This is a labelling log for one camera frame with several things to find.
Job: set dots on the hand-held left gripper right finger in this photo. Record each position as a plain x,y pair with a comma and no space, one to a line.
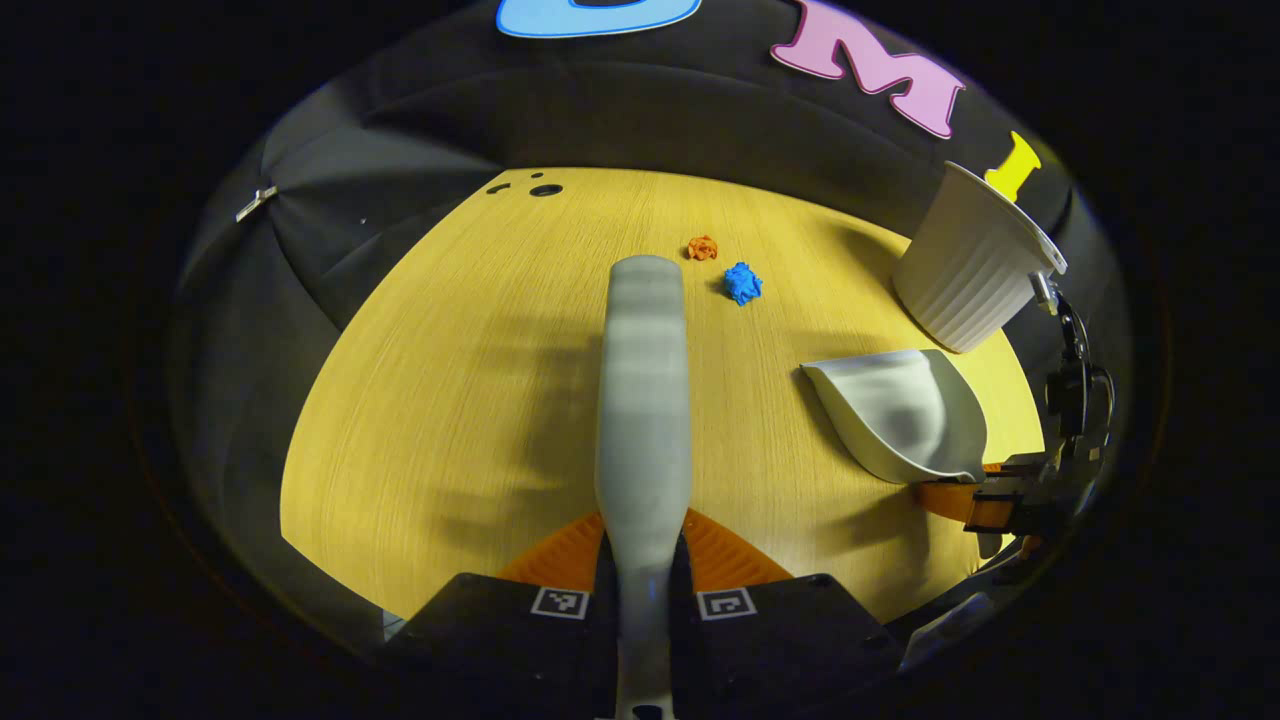
780,640

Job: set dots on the white ribbed garbage bin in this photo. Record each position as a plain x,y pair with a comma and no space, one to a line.
965,275

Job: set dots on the black backdrop cloth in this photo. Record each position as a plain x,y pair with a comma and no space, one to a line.
650,120

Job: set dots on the orange paper trash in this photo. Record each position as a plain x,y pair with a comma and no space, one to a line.
702,248

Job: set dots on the small white broom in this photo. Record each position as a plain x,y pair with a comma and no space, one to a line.
645,400

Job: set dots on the wooden desktop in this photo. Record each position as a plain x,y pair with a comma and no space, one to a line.
450,400

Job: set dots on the blue paper trash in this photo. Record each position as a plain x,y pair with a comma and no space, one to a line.
742,283

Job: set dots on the silver cloth clip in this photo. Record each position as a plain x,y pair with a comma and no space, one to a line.
257,203

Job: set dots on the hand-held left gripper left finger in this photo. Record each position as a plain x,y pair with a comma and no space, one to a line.
500,640

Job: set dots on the white dustpan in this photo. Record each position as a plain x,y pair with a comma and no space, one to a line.
900,415

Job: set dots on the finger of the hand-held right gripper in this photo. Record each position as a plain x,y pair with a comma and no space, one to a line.
950,503

